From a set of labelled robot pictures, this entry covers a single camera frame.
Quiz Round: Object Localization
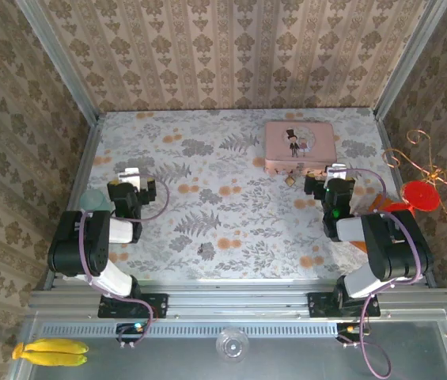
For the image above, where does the pink tin box with couple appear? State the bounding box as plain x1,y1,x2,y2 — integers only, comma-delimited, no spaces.
263,120,337,177

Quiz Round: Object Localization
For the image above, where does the teal plastic cup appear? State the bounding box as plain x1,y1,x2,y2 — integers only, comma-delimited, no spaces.
79,188,112,214

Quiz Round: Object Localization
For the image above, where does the orange flat board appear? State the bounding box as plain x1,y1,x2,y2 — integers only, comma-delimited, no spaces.
350,193,387,253

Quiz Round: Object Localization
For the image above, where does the red hourglass-shaped plastic object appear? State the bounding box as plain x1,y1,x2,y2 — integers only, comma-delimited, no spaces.
384,180,441,218

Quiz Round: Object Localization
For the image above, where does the small black circuit board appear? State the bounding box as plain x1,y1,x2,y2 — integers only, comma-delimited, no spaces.
115,321,150,344
335,321,371,344

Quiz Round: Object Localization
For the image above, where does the yellow banana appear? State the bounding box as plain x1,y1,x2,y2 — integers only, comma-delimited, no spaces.
11,343,89,367
24,337,90,355

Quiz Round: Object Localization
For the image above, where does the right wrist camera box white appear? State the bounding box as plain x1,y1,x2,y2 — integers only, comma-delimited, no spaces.
327,162,350,180

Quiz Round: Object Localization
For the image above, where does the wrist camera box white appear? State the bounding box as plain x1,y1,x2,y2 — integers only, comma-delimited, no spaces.
116,167,142,185
327,162,350,180

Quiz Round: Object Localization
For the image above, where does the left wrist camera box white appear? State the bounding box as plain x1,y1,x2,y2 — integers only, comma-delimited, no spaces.
116,167,142,185

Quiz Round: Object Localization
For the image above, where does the gold wire ornament stand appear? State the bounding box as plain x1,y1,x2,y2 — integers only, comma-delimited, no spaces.
381,129,447,222

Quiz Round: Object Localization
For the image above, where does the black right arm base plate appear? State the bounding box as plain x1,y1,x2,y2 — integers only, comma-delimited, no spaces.
306,291,381,318

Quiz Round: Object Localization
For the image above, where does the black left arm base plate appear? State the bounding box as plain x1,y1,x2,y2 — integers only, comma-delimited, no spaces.
97,292,169,320

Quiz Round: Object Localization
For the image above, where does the aluminium frame cross rail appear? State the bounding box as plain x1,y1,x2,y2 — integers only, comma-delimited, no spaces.
28,276,447,322

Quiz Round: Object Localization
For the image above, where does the aluminium corner post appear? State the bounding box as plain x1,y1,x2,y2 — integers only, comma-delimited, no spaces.
372,0,447,120
13,0,102,124

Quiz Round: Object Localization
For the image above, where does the slotted grey cable duct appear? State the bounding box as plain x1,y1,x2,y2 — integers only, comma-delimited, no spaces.
40,321,339,338

